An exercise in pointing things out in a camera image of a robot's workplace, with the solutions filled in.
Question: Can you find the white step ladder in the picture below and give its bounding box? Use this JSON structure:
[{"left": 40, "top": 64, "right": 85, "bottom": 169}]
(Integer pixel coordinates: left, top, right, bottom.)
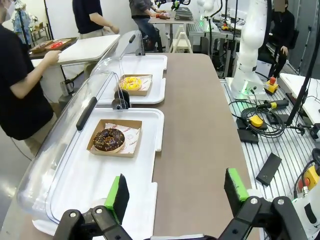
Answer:
[{"left": 168, "top": 24, "right": 193, "bottom": 54}]

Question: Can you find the person's right hand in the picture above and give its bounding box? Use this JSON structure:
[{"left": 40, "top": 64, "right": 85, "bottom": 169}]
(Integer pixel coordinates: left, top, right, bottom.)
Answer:
[{"left": 43, "top": 49, "right": 63, "bottom": 66}]

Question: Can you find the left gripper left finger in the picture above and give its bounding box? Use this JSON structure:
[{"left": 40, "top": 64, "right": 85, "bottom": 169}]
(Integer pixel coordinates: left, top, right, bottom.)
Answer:
[{"left": 52, "top": 173, "right": 131, "bottom": 240}]

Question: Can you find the dark brown serving tray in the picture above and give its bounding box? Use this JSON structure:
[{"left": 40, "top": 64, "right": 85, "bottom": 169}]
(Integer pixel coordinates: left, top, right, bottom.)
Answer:
[{"left": 28, "top": 36, "right": 79, "bottom": 55}]

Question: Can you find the grey background work table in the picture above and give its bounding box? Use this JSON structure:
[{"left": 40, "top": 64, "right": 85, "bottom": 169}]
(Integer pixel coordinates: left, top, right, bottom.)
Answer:
[{"left": 148, "top": 7, "right": 198, "bottom": 53}]

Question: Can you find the person in dark t-shirt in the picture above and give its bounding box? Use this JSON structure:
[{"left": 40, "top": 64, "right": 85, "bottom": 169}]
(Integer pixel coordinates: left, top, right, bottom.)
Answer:
[{"left": 72, "top": 0, "right": 120, "bottom": 40}]

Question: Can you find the black yellow hand controller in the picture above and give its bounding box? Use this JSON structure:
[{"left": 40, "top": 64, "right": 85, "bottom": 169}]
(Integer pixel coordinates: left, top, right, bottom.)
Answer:
[{"left": 257, "top": 98, "right": 290, "bottom": 110}]

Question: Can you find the person in black shirt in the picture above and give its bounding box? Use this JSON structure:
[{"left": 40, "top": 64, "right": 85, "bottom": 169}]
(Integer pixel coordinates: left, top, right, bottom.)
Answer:
[{"left": 0, "top": 0, "right": 55, "bottom": 157}]

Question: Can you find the clear display lid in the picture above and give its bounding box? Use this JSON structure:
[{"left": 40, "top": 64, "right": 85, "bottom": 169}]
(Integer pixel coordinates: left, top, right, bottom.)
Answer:
[
  {"left": 89, "top": 30, "right": 146, "bottom": 101},
  {"left": 16, "top": 71, "right": 131, "bottom": 226}
]

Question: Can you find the seated person in black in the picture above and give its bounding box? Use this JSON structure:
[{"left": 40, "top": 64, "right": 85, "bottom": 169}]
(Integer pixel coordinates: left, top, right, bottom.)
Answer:
[{"left": 268, "top": 0, "right": 296, "bottom": 80}]

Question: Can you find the black tripod pole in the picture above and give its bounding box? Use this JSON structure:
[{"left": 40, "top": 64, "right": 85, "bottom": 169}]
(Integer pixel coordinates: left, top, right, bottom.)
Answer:
[{"left": 284, "top": 0, "right": 320, "bottom": 136}]

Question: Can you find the yellow donut in box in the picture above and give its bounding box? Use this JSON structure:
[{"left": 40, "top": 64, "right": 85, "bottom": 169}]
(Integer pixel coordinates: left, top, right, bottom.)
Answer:
[{"left": 115, "top": 73, "right": 153, "bottom": 97}]

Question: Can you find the yellow sprinkled donut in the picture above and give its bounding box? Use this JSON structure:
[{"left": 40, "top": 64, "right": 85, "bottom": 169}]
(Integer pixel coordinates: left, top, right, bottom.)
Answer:
[{"left": 119, "top": 76, "right": 143, "bottom": 91}]

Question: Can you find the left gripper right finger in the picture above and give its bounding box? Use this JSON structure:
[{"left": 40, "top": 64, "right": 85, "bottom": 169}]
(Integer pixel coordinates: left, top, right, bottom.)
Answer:
[{"left": 218, "top": 167, "right": 310, "bottom": 240}]

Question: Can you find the seated person in jeans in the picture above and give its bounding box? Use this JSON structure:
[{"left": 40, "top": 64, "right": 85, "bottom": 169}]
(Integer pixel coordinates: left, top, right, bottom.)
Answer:
[{"left": 128, "top": 0, "right": 166, "bottom": 52}]

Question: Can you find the person in blue floral shirt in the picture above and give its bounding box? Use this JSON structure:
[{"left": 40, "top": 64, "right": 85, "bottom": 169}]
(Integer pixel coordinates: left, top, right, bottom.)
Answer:
[{"left": 11, "top": 1, "right": 35, "bottom": 47}]

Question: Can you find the small white side table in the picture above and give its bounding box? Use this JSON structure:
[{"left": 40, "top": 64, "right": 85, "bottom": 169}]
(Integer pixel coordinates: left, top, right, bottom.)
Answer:
[{"left": 278, "top": 72, "right": 320, "bottom": 121}]

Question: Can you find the person's right forearm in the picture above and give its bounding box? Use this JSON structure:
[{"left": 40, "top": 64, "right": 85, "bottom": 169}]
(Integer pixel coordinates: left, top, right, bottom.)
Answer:
[{"left": 9, "top": 58, "right": 52, "bottom": 100}]

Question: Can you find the yellow foot pedal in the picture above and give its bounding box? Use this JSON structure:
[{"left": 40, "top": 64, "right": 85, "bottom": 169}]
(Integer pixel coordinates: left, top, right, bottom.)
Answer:
[{"left": 249, "top": 115, "right": 268, "bottom": 130}]

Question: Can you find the chocolate donut with nuts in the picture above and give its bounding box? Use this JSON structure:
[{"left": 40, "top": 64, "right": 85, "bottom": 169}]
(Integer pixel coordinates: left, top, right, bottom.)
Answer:
[{"left": 93, "top": 128, "right": 126, "bottom": 152}]

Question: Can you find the large white table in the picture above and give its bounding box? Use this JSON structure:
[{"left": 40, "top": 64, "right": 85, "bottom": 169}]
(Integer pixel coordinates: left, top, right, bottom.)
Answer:
[{"left": 29, "top": 34, "right": 121, "bottom": 98}]

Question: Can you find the white display tray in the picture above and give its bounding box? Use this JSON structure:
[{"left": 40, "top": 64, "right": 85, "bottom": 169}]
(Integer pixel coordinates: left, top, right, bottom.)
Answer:
[
  {"left": 31, "top": 107, "right": 166, "bottom": 237},
  {"left": 96, "top": 54, "right": 168, "bottom": 105}
]

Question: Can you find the yellow emergency stop button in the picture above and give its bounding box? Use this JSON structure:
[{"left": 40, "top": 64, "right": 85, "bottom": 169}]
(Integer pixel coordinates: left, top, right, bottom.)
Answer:
[
  {"left": 303, "top": 164, "right": 320, "bottom": 193},
  {"left": 264, "top": 77, "right": 280, "bottom": 95}
]

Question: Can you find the stack of grey trays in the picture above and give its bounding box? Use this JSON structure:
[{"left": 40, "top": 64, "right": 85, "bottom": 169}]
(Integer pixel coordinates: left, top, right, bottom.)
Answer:
[{"left": 174, "top": 7, "right": 193, "bottom": 21}]

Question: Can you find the coiled black cable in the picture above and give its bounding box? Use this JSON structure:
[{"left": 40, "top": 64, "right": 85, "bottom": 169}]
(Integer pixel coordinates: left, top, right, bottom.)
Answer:
[{"left": 228, "top": 99, "right": 286, "bottom": 138}]

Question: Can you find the flat black box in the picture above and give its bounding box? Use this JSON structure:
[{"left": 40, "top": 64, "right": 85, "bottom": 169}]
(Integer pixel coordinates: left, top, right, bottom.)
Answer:
[
  {"left": 236, "top": 118, "right": 260, "bottom": 144},
  {"left": 266, "top": 113, "right": 290, "bottom": 125},
  {"left": 255, "top": 152, "right": 283, "bottom": 186}
]

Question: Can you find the brown cardboard donut box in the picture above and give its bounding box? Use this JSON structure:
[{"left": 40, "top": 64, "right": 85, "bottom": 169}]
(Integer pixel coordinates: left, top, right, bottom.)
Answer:
[
  {"left": 86, "top": 119, "right": 143, "bottom": 159},
  {"left": 30, "top": 42, "right": 55, "bottom": 54}
]

